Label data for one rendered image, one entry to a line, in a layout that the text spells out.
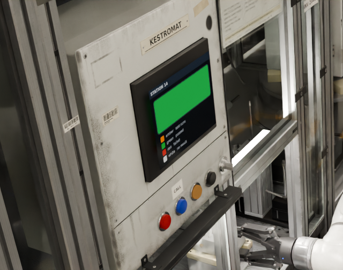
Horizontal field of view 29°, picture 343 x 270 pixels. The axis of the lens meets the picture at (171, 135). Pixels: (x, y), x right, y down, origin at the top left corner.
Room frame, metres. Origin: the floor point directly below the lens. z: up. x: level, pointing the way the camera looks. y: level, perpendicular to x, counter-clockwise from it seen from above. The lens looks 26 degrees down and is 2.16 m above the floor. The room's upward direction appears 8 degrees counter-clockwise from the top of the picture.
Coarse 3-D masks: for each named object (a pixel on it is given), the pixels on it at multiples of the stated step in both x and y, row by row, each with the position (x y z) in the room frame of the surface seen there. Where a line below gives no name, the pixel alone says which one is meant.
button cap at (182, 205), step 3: (180, 201) 1.16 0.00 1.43; (183, 201) 1.17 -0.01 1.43; (186, 201) 1.17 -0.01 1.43; (180, 204) 1.16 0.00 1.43; (183, 204) 1.16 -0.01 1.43; (186, 204) 1.17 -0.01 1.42; (177, 207) 1.16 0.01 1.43; (180, 207) 1.15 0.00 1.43; (183, 207) 1.16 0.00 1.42; (186, 207) 1.17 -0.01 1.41; (177, 210) 1.15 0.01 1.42; (180, 210) 1.15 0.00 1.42; (183, 210) 1.16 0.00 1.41; (180, 213) 1.16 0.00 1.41
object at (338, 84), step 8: (336, 80) 1.95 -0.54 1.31; (336, 88) 1.95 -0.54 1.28; (336, 96) 1.95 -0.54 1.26; (336, 104) 1.94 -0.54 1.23; (336, 112) 1.94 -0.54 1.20; (336, 120) 1.94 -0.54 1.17; (336, 128) 1.94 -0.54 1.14; (336, 136) 1.94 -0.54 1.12; (336, 144) 1.94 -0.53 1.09; (336, 152) 1.94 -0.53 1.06; (336, 160) 1.94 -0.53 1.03; (336, 168) 1.94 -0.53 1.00; (336, 176) 1.94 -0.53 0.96; (336, 184) 1.94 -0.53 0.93
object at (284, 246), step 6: (270, 240) 1.51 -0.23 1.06; (276, 240) 1.49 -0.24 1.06; (282, 240) 1.49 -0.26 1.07; (288, 240) 1.48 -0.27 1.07; (294, 240) 1.47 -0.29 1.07; (276, 246) 1.49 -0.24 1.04; (282, 246) 1.47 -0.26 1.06; (288, 246) 1.46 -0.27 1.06; (270, 252) 1.51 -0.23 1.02; (276, 252) 1.50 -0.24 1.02; (282, 252) 1.46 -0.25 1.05; (288, 252) 1.45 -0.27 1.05; (276, 258) 1.50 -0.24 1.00; (282, 258) 1.45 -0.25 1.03; (288, 258) 1.44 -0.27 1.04; (288, 264) 1.45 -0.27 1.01
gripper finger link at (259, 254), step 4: (252, 252) 1.56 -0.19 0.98; (256, 252) 1.55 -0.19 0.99; (260, 252) 1.54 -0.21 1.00; (264, 252) 1.53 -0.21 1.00; (248, 256) 1.55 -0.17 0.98; (252, 256) 1.54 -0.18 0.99; (256, 256) 1.53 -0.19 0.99; (260, 256) 1.52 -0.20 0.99; (264, 256) 1.51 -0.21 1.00; (268, 256) 1.50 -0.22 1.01; (272, 256) 1.49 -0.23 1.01; (276, 256) 1.49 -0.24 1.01; (244, 260) 1.55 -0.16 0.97
